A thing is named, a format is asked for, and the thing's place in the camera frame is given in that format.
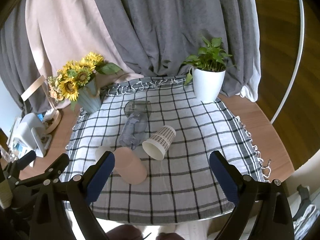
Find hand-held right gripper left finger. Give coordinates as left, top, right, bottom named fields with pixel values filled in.
left=30, top=151, right=118, bottom=240

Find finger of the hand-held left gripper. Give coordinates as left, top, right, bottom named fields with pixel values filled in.
left=12, top=153, right=70, bottom=188
left=3, top=150, right=37, bottom=173

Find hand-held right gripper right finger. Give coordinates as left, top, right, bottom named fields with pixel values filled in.
left=209, top=151, right=295, bottom=240

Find pink plastic cup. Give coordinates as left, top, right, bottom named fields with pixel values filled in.
left=112, top=147, right=148, bottom=185

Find clear glass cup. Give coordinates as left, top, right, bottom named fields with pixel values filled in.
left=119, top=112, right=148, bottom=150

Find checked paper cup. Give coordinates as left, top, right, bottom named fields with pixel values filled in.
left=142, top=125, right=177, bottom=160

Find grey tinted glass cup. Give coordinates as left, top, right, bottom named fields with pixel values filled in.
left=124, top=100, right=152, bottom=120

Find white blue box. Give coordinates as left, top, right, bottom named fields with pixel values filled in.
left=7, top=117, right=33, bottom=161

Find white plastic device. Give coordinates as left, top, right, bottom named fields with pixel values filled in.
left=19, top=112, right=52, bottom=158

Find round wooden tray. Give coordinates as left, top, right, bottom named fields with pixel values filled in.
left=42, top=109, right=62, bottom=133

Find black white checked tablecloth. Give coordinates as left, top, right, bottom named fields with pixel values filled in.
left=60, top=76, right=272, bottom=224

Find blue ribbed vase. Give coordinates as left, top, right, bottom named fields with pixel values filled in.
left=76, top=76, right=102, bottom=114

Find peach artificial flowers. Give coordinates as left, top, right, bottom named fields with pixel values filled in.
left=47, top=76, right=66, bottom=102

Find grey white cloth pile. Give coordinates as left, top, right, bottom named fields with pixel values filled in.
left=292, top=184, right=320, bottom=240

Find sunflower bouquet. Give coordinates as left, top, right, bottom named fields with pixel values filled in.
left=56, top=52, right=123, bottom=103

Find narrow grey curtain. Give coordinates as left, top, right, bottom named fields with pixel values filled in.
left=0, top=0, right=34, bottom=113

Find white sheer curtain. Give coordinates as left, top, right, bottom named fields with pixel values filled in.
left=239, top=50, right=262, bottom=103

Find white ribbed plant pot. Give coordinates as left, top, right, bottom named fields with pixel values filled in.
left=192, top=66, right=226, bottom=102

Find green leafy plant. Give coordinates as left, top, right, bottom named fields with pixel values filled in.
left=181, top=37, right=237, bottom=85

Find pink curtain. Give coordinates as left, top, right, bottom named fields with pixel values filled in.
left=25, top=0, right=144, bottom=110

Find white curved hoop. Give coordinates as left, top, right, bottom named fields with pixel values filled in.
left=269, top=0, right=305, bottom=126

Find wide grey curtain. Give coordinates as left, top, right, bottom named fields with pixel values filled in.
left=87, top=0, right=260, bottom=98

